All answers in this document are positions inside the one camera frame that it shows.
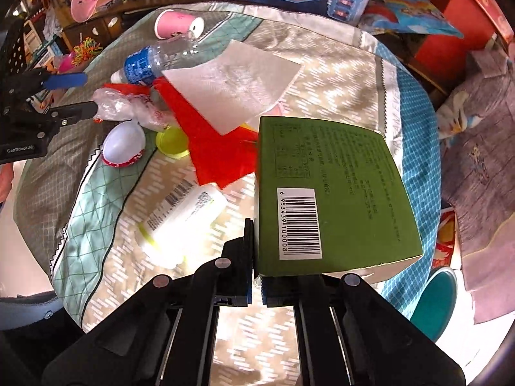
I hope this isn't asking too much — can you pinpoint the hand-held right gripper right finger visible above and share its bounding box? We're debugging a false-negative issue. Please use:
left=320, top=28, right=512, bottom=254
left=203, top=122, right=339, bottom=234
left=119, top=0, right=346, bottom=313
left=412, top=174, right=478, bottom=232
left=261, top=273, right=467, bottom=386

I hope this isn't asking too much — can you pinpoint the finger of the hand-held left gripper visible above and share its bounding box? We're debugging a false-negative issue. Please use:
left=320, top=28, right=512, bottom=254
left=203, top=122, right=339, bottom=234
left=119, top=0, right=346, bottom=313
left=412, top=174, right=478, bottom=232
left=48, top=101, right=99, bottom=126
left=38, top=71, right=88, bottom=90

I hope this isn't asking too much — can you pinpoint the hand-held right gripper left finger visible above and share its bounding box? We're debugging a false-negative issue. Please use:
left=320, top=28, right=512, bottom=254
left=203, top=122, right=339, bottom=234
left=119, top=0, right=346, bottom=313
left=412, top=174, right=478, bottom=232
left=40, top=218, right=255, bottom=386

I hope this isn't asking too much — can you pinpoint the clear plastic bag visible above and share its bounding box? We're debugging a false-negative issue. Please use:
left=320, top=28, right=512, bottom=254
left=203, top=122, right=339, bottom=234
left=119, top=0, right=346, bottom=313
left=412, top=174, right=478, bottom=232
left=92, top=86, right=178, bottom=131

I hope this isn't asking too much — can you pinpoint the white plastic bottle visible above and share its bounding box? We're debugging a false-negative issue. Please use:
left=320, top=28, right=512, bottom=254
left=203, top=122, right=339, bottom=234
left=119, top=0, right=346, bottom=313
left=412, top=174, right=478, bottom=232
left=138, top=183, right=227, bottom=269

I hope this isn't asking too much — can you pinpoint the green cardboard box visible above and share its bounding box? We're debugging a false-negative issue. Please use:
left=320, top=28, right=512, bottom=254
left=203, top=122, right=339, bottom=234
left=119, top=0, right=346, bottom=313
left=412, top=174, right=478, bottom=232
left=254, top=116, right=424, bottom=286

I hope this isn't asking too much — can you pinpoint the teal waste bin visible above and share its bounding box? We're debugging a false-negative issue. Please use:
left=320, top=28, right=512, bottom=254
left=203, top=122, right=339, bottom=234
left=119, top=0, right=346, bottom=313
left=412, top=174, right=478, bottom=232
left=409, top=267, right=458, bottom=342

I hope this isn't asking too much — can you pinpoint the person's left forearm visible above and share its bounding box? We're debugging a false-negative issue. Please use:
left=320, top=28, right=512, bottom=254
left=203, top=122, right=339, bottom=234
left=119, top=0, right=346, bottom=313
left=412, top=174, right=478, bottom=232
left=0, top=165, right=14, bottom=202

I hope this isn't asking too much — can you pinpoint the colourful rubber band toy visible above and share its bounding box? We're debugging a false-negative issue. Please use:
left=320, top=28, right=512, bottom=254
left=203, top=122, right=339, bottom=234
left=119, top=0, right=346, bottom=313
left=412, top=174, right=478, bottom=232
left=72, top=37, right=104, bottom=65

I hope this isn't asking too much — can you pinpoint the black perforated panel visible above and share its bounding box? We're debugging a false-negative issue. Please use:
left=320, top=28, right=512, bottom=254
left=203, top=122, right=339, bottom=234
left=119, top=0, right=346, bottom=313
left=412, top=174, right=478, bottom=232
left=0, top=20, right=39, bottom=77

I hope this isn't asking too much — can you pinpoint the wooden desk with drawers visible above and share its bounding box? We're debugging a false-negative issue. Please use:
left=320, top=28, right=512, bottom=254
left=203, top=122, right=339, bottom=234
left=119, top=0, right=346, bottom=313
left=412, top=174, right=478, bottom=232
left=60, top=0, right=214, bottom=49

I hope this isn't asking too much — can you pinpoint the clear water bottle blue label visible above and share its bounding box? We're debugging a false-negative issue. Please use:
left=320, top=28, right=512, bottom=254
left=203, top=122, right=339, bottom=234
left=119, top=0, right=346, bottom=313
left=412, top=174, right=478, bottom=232
left=110, top=32, right=200, bottom=87

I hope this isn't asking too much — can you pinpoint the yellow-green plastic lid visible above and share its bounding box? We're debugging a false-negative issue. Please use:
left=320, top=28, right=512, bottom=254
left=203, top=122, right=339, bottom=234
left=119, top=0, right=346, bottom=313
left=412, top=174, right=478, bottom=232
left=156, top=126, right=190, bottom=158

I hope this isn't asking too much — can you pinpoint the red paper sheet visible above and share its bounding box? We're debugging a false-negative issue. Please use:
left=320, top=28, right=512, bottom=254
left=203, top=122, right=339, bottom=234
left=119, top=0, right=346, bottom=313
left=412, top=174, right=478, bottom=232
left=102, top=77, right=260, bottom=189

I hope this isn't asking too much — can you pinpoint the pink paper cup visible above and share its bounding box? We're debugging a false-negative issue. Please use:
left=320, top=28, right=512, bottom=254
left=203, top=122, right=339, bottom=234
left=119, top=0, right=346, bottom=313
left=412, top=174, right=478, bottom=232
left=154, top=9, right=205, bottom=41

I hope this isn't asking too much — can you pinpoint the white paper napkin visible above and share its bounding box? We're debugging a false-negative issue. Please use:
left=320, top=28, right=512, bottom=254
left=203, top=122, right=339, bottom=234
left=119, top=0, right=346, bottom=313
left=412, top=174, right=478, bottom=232
left=161, top=39, right=303, bottom=136

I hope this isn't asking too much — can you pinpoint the orange printed carton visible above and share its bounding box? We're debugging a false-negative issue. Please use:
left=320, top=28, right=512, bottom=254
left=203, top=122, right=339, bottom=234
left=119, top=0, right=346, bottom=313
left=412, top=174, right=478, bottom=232
left=432, top=209, right=457, bottom=270

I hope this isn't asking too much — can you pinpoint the person's grey clothing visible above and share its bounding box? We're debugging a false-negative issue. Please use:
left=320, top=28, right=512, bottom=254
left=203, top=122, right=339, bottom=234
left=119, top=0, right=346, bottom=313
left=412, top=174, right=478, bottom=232
left=0, top=295, right=65, bottom=330

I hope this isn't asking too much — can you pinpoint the patterned quilted tablecloth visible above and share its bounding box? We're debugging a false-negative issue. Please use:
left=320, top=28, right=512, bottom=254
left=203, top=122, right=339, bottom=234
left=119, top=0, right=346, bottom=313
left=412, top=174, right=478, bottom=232
left=18, top=2, right=443, bottom=386

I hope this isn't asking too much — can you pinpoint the grey printed garment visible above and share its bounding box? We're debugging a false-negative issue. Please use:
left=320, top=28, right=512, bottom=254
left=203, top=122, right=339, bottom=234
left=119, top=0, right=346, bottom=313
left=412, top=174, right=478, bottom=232
left=436, top=50, right=515, bottom=324

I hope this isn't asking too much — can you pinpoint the red box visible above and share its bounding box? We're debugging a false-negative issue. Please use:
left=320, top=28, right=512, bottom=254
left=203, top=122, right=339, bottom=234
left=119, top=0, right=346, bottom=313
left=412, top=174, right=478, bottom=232
left=410, top=0, right=515, bottom=89

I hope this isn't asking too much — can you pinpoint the colourful printed cushion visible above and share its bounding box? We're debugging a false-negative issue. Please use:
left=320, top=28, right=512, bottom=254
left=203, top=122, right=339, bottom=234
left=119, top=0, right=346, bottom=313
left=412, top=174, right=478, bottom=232
left=358, top=0, right=465, bottom=37

